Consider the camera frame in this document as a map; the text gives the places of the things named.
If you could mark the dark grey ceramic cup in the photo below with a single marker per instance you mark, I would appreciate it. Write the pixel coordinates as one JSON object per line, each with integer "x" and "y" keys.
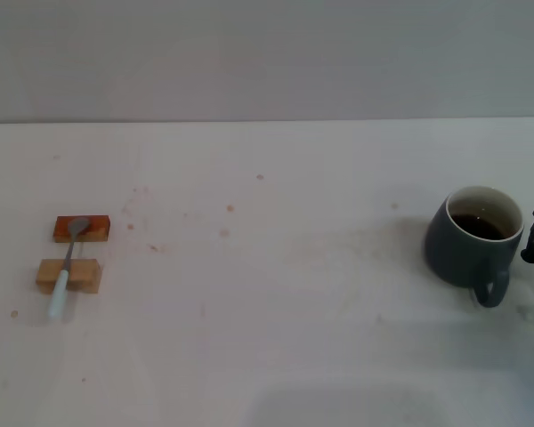
{"x": 463, "y": 262}

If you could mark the reddish brown wooden block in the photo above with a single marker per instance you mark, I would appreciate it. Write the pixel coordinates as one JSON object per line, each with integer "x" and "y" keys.
{"x": 99, "y": 227}

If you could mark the light tan wooden block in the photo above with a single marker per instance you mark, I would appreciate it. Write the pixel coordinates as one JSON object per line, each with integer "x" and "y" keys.
{"x": 87, "y": 274}

